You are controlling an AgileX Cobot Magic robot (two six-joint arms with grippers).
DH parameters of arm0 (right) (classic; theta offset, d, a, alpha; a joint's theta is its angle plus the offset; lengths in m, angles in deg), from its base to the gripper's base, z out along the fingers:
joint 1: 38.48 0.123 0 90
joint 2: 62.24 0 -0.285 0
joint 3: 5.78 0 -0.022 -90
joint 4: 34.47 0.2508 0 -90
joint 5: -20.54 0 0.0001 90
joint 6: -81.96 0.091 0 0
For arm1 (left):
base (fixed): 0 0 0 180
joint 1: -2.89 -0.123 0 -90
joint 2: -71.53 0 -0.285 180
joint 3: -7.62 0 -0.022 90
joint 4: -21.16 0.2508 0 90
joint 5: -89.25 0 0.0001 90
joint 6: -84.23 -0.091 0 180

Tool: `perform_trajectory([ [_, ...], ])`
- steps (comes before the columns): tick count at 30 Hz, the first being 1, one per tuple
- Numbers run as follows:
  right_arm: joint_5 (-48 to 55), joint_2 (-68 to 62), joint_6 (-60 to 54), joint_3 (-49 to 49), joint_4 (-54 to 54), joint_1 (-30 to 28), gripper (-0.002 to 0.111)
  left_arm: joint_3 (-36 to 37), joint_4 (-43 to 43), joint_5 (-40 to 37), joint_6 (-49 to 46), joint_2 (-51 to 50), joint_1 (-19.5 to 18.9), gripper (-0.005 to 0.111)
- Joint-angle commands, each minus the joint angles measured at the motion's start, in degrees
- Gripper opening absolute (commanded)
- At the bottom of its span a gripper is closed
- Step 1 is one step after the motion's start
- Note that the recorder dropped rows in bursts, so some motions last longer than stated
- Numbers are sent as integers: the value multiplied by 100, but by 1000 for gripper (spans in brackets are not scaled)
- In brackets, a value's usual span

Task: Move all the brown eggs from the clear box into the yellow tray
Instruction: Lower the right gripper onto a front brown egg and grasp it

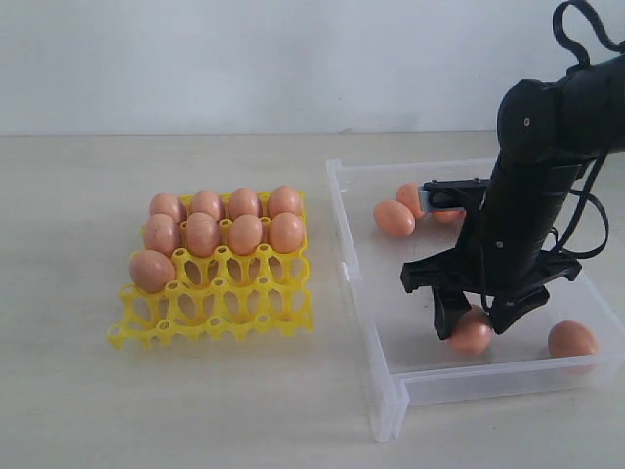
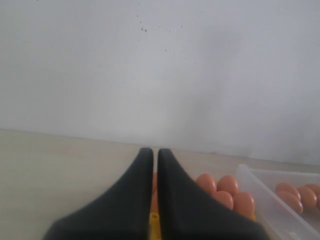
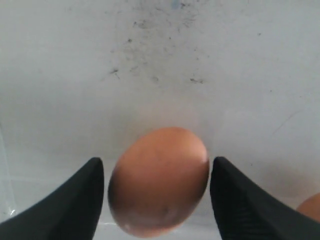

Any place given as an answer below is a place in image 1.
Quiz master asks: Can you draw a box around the clear plastic bin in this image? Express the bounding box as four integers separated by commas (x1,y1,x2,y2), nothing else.
325,156,625,444

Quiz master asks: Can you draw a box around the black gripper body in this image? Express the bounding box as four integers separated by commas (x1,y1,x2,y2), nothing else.
451,194,580,334

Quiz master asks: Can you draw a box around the yellow plastic egg tray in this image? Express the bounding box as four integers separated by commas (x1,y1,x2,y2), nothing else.
107,191,314,348

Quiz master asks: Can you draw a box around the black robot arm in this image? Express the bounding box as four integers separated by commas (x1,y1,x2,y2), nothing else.
400,57,624,339

